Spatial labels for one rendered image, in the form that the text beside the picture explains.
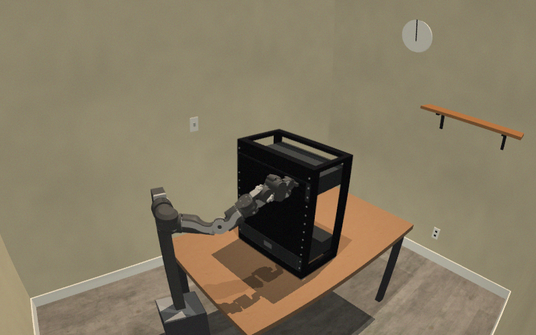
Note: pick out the black server rack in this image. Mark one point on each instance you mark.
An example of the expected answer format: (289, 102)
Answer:
(283, 231)

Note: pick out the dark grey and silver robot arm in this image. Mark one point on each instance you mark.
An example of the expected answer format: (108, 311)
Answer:
(168, 220)

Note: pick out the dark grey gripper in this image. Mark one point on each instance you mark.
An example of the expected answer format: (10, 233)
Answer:
(280, 187)

